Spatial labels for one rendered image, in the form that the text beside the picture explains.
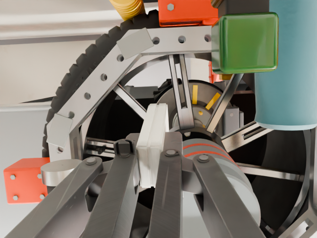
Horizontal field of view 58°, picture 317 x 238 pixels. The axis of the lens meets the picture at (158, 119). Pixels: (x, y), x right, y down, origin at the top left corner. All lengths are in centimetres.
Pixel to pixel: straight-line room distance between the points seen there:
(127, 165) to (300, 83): 30
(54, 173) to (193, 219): 19
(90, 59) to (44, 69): 429
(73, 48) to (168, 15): 426
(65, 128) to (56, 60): 429
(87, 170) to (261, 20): 14
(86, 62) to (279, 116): 38
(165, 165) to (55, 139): 41
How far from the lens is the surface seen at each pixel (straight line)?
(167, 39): 50
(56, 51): 482
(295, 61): 41
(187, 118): 61
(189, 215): 40
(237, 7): 21
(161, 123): 19
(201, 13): 50
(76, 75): 61
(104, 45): 60
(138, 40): 50
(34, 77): 496
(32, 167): 58
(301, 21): 42
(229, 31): 20
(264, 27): 21
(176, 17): 50
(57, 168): 32
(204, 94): 107
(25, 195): 60
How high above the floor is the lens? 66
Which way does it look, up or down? 9 degrees up
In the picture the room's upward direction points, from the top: 177 degrees clockwise
